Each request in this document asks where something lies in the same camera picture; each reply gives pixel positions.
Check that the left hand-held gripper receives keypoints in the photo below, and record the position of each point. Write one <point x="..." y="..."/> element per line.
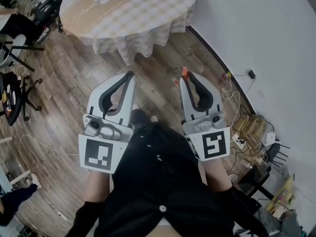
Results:
<point x="98" y="154"/>

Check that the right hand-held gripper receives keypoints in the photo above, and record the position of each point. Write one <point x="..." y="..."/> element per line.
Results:
<point x="214" y="144"/>

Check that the person's left forearm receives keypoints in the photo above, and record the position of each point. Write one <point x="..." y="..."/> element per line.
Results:
<point x="98" y="186"/>

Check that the person's right forearm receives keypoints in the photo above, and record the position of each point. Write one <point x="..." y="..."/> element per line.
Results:
<point x="216" y="174"/>

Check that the person's shoes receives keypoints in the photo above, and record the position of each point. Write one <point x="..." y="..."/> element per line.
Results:
<point x="140" y="116"/>

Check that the wooden crate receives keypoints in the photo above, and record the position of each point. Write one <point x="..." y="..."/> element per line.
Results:
<point x="251" y="126"/>

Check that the checked tablecloth with flower print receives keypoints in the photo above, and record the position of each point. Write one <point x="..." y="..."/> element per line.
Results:
<point x="128" y="21"/>

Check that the white router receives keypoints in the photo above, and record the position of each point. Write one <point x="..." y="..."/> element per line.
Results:
<point x="270" y="137"/>

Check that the person's black cardigan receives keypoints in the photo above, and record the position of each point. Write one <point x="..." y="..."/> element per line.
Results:
<point x="158" y="176"/>

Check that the black router with antennas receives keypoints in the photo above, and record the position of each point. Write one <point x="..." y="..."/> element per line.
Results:
<point x="274" y="152"/>

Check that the black low stand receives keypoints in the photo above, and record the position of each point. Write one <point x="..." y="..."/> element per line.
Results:
<point x="254" y="179"/>

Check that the black office chair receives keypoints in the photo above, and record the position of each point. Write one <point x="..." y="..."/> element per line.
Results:
<point x="12" y="100"/>

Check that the white chair with black legs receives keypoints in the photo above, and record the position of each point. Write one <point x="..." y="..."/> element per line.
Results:
<point x="14" y="48"/>

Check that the light wooden rack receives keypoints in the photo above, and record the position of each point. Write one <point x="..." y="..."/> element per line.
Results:
<point x="281" y="196"/>

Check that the small white floor power strip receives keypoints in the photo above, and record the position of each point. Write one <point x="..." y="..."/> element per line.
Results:
<point x="62" y="215"/>

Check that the grey bag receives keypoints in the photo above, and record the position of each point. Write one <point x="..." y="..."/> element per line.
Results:
<point x="284" y="225"/>

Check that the black wall power adapter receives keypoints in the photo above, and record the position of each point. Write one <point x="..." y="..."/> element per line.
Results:
<point x="251" y="74"/>

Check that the white furniture frame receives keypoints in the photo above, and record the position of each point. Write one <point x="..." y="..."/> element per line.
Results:
<point x="19" y="178"/>

